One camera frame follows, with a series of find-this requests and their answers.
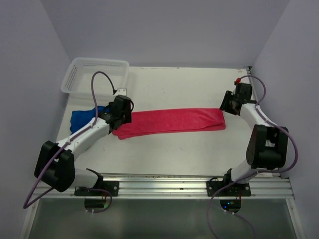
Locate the pink microfiber towel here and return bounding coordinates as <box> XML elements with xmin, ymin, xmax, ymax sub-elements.
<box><xmin>113</xmin><ymin>108</ymin><xmax>226</xmax><ymax>140</ymax></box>

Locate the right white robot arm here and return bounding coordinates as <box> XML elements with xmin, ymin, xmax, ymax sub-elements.
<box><xmin>220</xmin><ymin>83</ymin><xmax>288</xmax><ymax>196</ymax></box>

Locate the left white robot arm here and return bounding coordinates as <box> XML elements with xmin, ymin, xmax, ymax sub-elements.
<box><xmin>34</xmin><ymin>95</ymin><xmax>134</xmax><ymax>196</ymax></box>

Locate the blue microfiber towel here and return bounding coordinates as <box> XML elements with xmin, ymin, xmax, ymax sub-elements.
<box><xmin>70</xmin><ymin>108</ymin><xmax>96</xmax><ymax>134</ymax></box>

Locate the white plastic basket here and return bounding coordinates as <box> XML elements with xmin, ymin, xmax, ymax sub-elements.
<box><xmin>60</xmin><ymin>57</ymin><xmax>129</xmax><ymax>101</ymax></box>

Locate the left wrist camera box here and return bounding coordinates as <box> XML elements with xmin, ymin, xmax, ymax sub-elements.
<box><xmin>116</xmin><ymin>88</ymin><xmax>127</xmax><ymax>96</ymax></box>

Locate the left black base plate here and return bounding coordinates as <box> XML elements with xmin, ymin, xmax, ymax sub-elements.
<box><xmin>74</xmin><ymin>180</ymin><xmax>119</xmax><ymax>197</ymax></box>

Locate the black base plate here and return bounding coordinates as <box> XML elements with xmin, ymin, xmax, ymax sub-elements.
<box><xmin>74</xmin><ymin>180</ymin><xmax>119</xmax><ymax>197</ymax></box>
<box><xmin>206</xmin><ymin>177</ymin><xmax>252</xmax><ymax>197</ymax></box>

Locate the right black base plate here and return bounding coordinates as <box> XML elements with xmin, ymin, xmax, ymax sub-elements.
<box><xmin>206</xmin><ymin>177</ymin><xmax>252</xmax><ymax>197</ymax></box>

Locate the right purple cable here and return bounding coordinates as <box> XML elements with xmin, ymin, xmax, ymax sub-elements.
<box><xmin>207</xmin><ymin>75</ymin><xmax>299</xmax><ymax>239</ymax></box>

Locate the aluminium mounting rail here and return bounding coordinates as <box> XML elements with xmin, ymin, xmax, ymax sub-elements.
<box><xmin>32</xmin><ymin>174</ymin><xmax>295</xmax><ymax>199</ymax></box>

